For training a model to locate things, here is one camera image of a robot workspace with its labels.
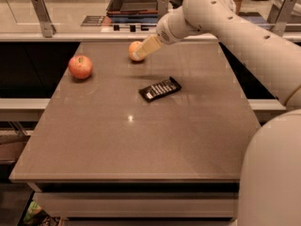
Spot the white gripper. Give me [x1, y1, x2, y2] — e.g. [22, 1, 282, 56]
[135, 7, 200, 58]

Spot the orange fruit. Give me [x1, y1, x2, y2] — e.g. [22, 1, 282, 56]
[128, 40, 144, 62]

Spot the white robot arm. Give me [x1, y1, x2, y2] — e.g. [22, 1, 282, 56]
[134, 0, 301, 226]

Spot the grey open tray bin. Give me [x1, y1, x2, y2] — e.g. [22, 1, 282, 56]
[106, 0, 158, 16]

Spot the black snack bar wrapper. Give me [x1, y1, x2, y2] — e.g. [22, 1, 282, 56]
[138, 76, 182, 103]

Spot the red apple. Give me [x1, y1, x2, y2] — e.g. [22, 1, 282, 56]
[68, 55, 93, 79]

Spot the grey table drawer front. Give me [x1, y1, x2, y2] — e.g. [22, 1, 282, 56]
[34, 193, 238, 218]

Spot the green bag under table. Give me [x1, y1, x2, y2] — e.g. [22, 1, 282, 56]
[23, 201, 42, 224]

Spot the middle metal glass bracket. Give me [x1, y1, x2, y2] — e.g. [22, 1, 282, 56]
[157, 0, 169, 19]

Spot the metal glass bracket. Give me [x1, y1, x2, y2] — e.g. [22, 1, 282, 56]
[31, 0, 56, 38]
[268, 0, 297, 37]
[157, 0, 169, 19]

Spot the left metal glass bracket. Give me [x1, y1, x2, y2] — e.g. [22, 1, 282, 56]
[31, 0, 56, 38]

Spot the right metal glass bracket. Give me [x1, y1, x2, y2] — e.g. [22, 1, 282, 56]
[268, 0, 297, 37]

